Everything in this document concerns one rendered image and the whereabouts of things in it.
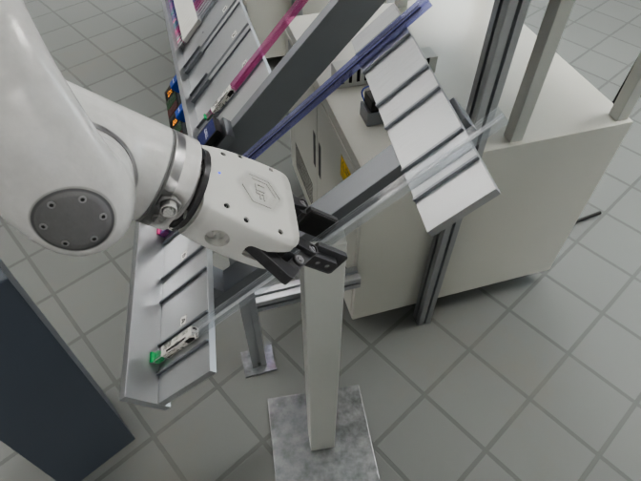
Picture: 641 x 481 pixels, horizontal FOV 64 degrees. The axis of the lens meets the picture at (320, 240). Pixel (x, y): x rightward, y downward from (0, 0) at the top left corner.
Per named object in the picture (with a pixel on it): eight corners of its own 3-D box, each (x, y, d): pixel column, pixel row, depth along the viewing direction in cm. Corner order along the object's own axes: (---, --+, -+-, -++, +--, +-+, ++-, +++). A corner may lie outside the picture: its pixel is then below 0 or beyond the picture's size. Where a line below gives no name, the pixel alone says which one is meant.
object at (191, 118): (225, 174, 96) (192, 158, 91) (184, 13, 137) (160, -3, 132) (229, 170, 95) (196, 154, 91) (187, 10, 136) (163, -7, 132)
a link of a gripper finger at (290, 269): (270, 282, 43) (310, 273, 48) (229, 211, 46) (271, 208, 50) (262, 290, 44) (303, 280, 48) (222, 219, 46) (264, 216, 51)
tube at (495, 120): (158, 365, 66) (152, 363, 65) (159, 355, 67) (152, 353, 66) (509, 122, 44) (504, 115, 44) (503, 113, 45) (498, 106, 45)
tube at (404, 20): (164, 238, 80) (158, 235, 79) (164, 231, 81) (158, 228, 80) (432, 6, 58) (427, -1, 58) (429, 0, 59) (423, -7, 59)
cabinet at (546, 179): (350, 331, 151) (363, 176, 104) (292, 176, 195) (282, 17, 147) (543, 281, 163) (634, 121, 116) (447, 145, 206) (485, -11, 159)
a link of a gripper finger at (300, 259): (300, 257, 47) (354, 277, 50) (296, 231, 49) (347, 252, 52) (280, 276, 48) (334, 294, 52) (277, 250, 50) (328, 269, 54)
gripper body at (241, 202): (196, 197, 39) (311, 241, 45) (196, 116, 46) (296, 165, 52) (154, 253, 43) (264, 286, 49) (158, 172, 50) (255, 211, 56)
